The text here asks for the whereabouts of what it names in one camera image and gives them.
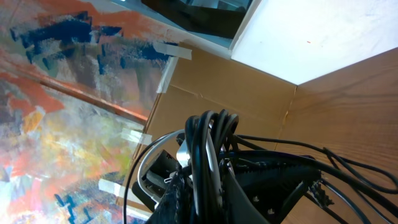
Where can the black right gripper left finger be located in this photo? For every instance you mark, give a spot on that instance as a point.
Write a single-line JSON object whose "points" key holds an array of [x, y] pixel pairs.
{"points": [[175, 206]]}

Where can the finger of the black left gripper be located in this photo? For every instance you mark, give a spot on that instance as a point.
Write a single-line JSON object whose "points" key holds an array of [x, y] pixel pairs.
{"points": [[266, 175]]}

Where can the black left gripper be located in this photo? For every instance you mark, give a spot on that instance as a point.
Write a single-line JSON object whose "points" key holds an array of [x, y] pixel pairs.
{"points": [[156, 178]]}

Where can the dark window pane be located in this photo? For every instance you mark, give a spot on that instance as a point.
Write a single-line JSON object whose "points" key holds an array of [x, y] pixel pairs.
{"points": [[218, 21]]}

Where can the cardboard side panel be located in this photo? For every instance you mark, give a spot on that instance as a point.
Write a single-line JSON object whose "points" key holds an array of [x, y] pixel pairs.
{"points": [[209, 82]]}

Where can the colourful abstract painting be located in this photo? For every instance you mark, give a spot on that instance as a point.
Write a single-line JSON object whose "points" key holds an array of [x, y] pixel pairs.
{"points": [[78, 82]]}

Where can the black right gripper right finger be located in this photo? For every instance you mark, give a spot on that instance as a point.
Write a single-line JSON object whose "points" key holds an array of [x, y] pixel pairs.
{"points": [[240, 210]]}

